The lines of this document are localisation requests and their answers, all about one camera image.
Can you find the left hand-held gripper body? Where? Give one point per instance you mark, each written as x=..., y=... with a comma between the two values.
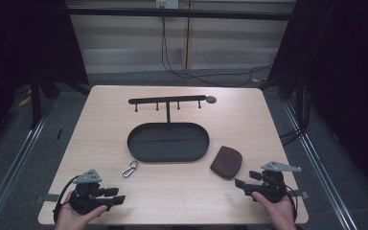
x=84, y=199

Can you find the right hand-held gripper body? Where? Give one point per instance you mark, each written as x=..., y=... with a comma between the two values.
x=273, y=188

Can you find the silver carabiner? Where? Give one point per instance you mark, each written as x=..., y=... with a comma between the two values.
x=124, y=173

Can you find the brown leather coin pouch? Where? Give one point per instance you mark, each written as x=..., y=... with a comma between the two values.
x=226, y=162

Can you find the black key rack with tray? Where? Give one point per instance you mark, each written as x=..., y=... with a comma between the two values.
x=167, y=142

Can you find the person's left hand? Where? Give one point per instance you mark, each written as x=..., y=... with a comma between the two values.
x=73, y=220

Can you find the person's right hand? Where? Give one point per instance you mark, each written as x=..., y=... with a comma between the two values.
x=281, y=214

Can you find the black metal stand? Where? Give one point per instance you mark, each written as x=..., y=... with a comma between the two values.
x=35, y=102

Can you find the yellow scrap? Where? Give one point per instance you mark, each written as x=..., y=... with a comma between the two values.
x=24, y=101

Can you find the black curtain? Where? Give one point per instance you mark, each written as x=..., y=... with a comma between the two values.
x=345, y=80
x=22, y=41

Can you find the metal floor rail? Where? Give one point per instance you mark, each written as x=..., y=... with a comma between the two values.
x=319, y=172
x=16, y=166

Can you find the black horizontal frame bar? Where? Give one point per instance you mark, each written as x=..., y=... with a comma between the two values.
x=179, y=13

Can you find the white wall outlet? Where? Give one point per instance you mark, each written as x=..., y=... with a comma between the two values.
x=167, y=4

